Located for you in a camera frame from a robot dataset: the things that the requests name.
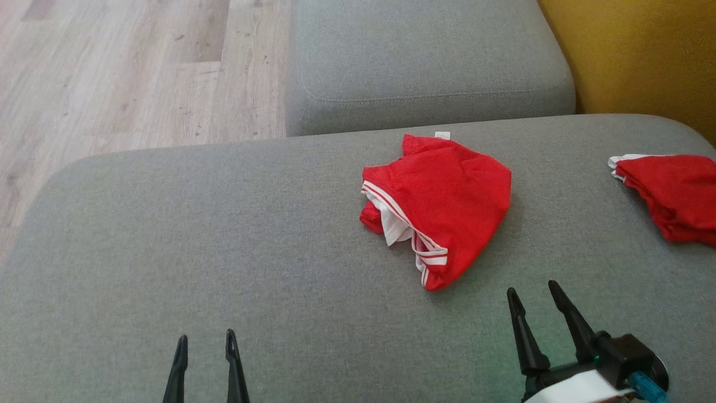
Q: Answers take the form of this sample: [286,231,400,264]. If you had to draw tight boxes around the large grey sofa seat cushion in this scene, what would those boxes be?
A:
[0,114,716,403]

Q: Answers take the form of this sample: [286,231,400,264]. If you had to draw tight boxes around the small grey sofa cushion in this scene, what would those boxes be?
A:
[285,0,577,137]

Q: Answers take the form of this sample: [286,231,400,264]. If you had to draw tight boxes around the right gripper blue cable plug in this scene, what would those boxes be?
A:
[628,371,669,402]

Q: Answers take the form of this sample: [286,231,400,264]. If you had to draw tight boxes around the red white sports jersey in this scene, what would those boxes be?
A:
[359,130,512,292]

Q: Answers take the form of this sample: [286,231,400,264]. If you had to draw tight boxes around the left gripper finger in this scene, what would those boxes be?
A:
[225,329,251,403]
[163,335,189,403]

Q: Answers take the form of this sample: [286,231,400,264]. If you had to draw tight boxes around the mustard yellow upholstered panel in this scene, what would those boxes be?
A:
[537,0,716,149]

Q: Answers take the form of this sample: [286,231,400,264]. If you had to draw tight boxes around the red shorts white trim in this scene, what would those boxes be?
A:
[608,154,716,247]

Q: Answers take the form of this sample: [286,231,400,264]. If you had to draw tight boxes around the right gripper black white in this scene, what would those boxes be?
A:
[507,280,669,403]

